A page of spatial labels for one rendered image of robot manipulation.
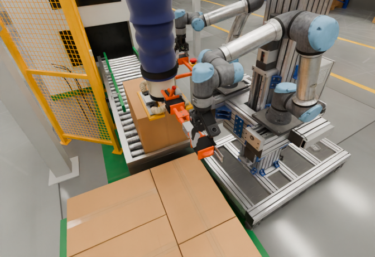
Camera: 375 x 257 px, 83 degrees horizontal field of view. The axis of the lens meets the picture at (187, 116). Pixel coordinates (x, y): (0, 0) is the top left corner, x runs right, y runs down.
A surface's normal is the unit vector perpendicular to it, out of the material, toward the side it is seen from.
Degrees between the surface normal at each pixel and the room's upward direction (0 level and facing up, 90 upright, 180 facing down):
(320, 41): 83
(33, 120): 90
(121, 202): 0
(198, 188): 0
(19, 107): 90
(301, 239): 0
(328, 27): 83
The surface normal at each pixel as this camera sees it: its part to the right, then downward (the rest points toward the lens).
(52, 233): -0.04, -0.78
